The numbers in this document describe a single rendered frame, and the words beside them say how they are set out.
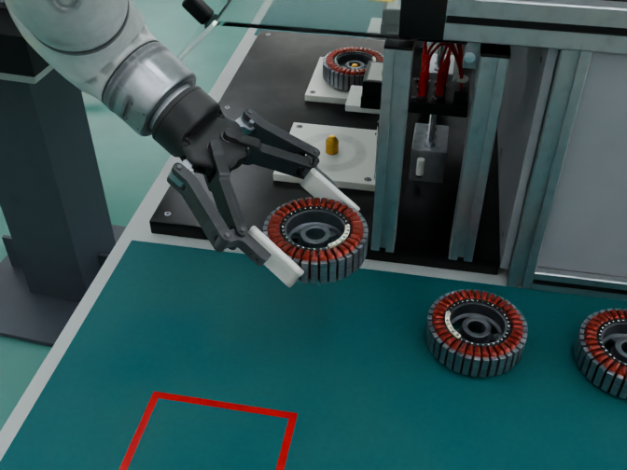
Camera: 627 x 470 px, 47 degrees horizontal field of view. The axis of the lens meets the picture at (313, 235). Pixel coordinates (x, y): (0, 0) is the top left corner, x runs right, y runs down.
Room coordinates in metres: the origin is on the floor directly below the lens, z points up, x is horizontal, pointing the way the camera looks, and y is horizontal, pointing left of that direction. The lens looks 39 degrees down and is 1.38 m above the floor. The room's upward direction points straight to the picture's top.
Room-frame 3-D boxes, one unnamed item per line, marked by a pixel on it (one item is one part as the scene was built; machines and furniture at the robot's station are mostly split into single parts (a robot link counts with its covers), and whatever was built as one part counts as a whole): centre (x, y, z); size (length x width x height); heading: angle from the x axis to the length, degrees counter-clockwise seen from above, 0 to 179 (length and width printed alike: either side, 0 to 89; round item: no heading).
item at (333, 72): (1.17, -0.07, 0.80); 0.11 x 0.11 x 0.04
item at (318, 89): (1.17, -0.07, 0.78); 0.15 x 0.15 x 0.01; 79
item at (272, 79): (1.05, -0.06, 0.76); 0.64 x 0.47 x 0.02; 169
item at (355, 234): (0.60, 0.00, 0.89); 0.11 x 0.11 x 0.04
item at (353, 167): (0.93, -0.03, 0.78); 0.15 x 0.15 x 0.01; 79
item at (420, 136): (0.90, -0.17, 0.80); 0.08 x 0.05 x 0.06; 169
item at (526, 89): (1.00, -0.30, 0.92); 0.66 x 0.01 x 0.30; 169
